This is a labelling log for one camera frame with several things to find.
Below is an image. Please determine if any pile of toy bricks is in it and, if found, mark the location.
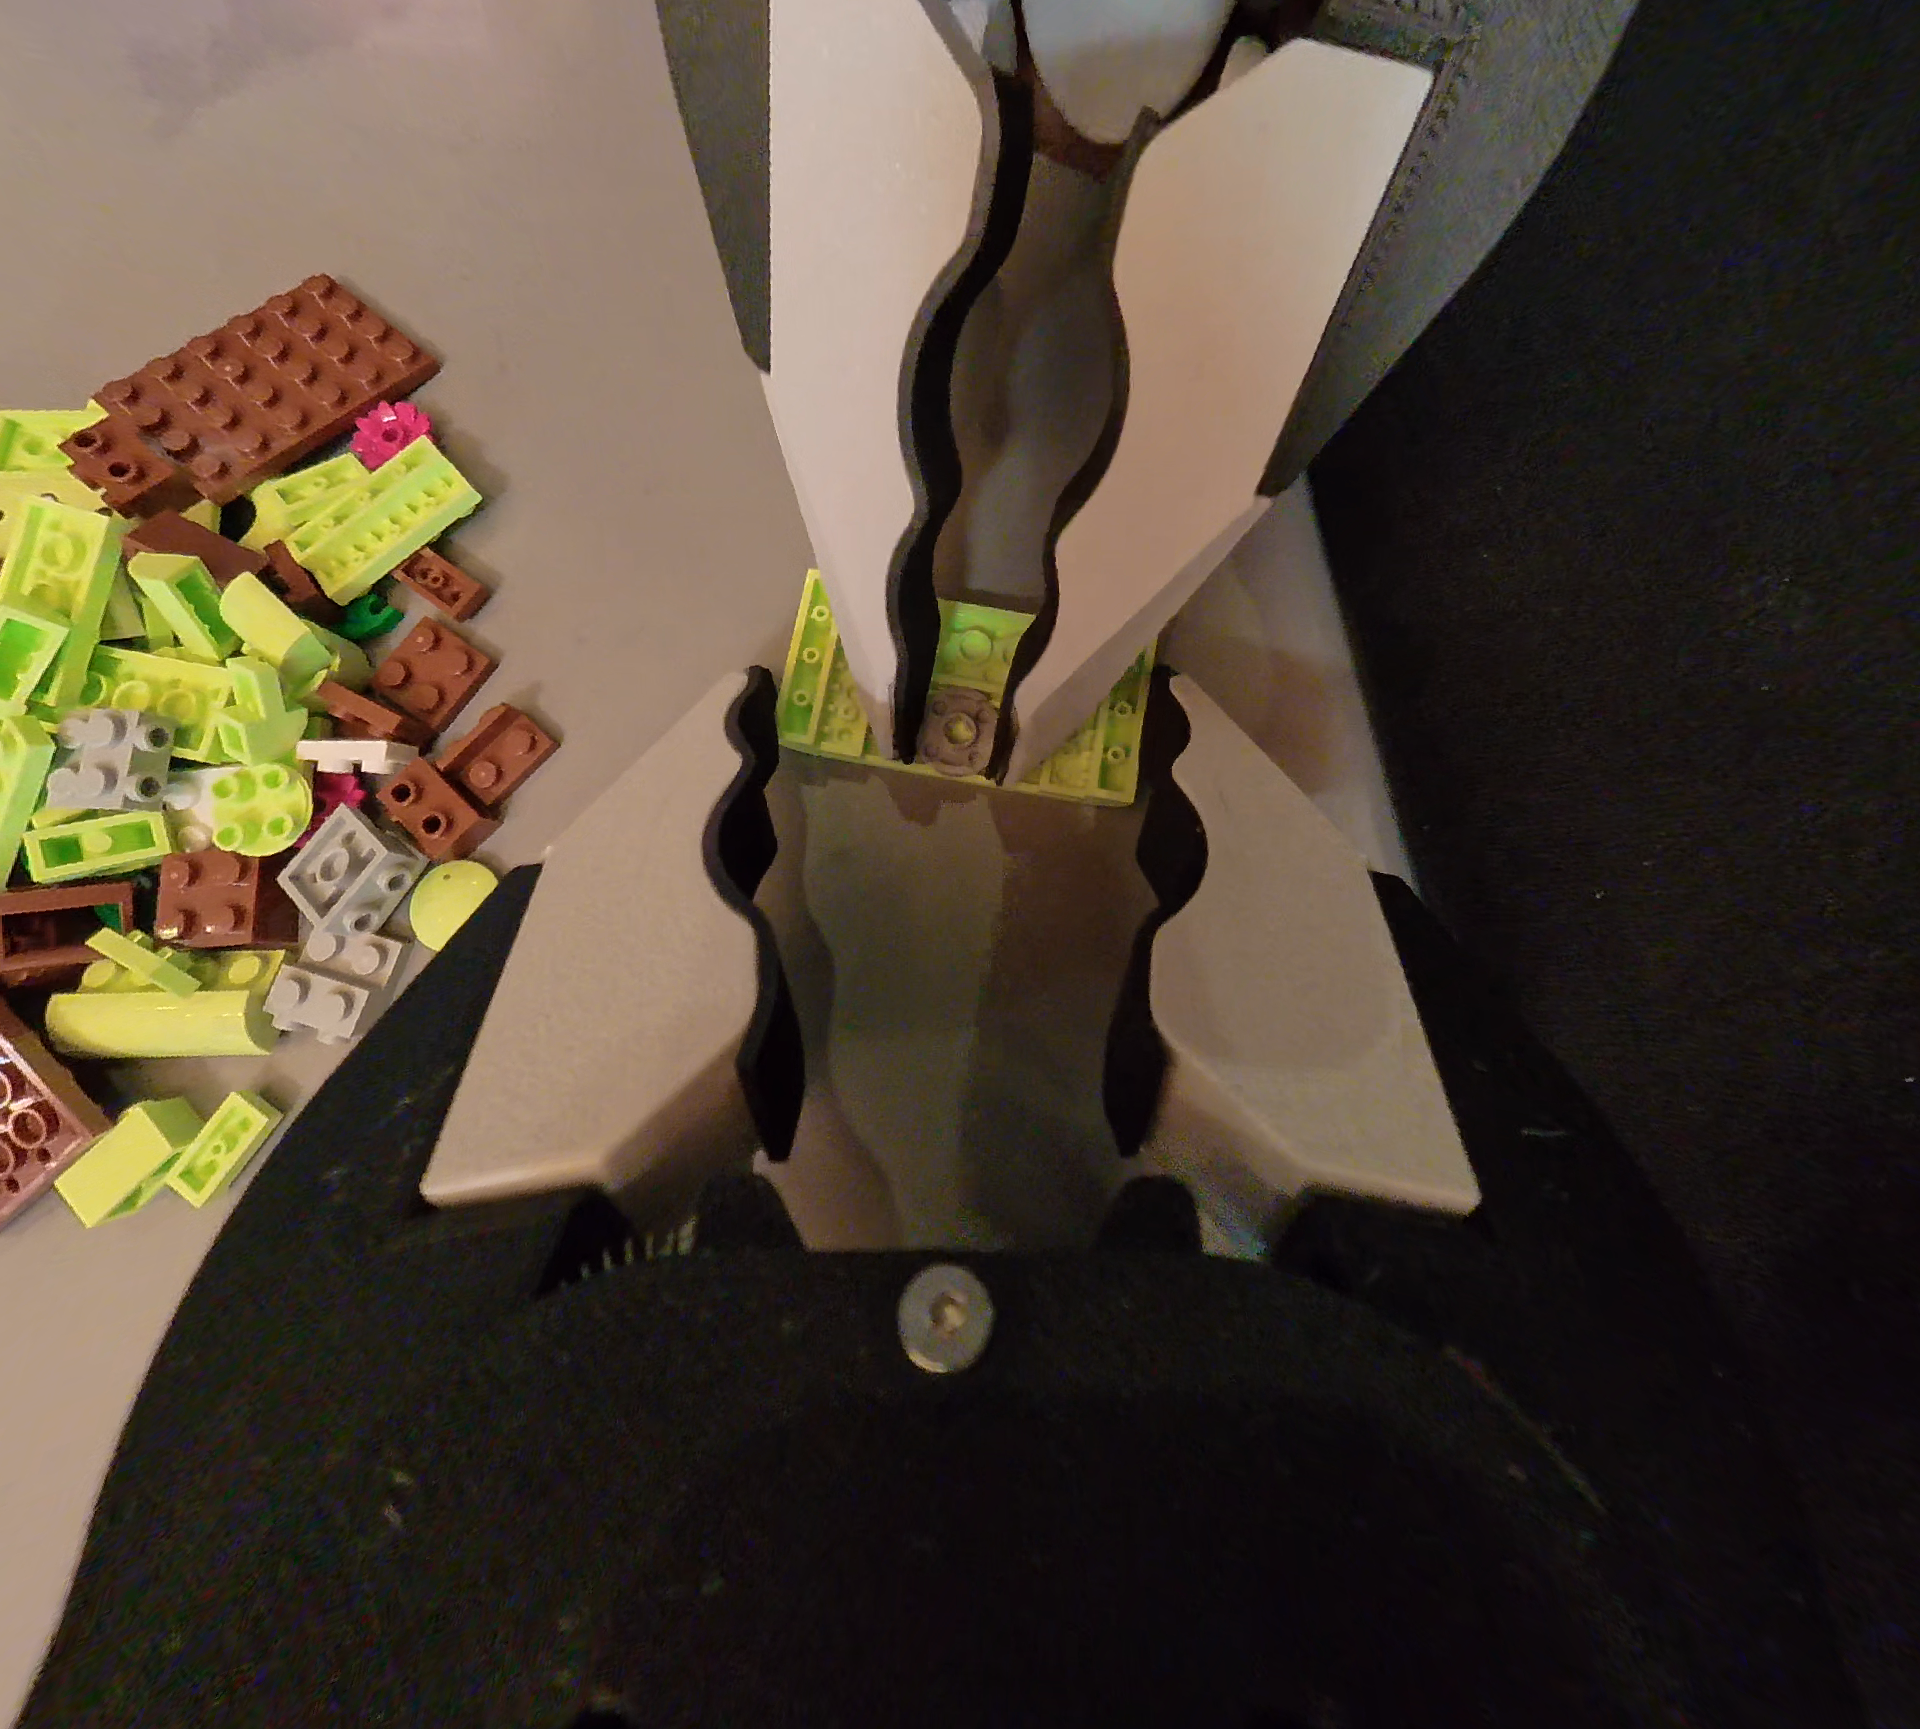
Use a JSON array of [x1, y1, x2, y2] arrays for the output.
[[0, 273, 564, 1230]]

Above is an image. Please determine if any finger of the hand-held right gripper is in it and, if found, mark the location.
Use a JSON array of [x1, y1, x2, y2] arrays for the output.
[[766, 0, 1003, 765], [1006, 38, 1437, 773]]

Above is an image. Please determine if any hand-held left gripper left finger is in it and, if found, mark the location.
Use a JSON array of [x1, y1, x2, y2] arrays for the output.
[[419, 667, 812, 1215]]

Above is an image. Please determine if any long lime green plate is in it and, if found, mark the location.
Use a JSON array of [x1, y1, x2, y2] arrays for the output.
[[778, 565, 1165, 804]]

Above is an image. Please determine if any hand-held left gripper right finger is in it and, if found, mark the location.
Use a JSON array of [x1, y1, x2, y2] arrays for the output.
[[1101, 669, 1488, 1221]]

